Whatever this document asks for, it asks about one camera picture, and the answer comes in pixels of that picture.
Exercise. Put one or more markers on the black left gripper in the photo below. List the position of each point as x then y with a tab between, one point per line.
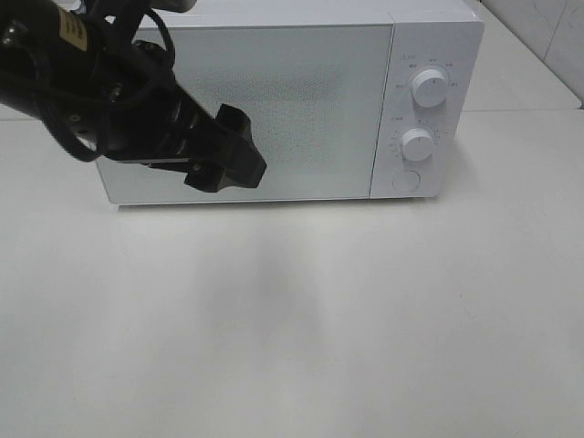
156	123

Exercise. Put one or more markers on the round white door button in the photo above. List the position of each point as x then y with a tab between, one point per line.
406	181

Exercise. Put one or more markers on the white microwave door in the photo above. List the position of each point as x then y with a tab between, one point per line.
313	96

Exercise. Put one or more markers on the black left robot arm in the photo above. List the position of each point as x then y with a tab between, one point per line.
100	78

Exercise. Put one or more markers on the white microwave oven body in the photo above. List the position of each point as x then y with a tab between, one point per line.
444	34

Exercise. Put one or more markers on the lower white timer knob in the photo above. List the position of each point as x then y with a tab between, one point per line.
416	145

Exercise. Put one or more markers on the upper white power knob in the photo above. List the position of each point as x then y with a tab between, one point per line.
429	87

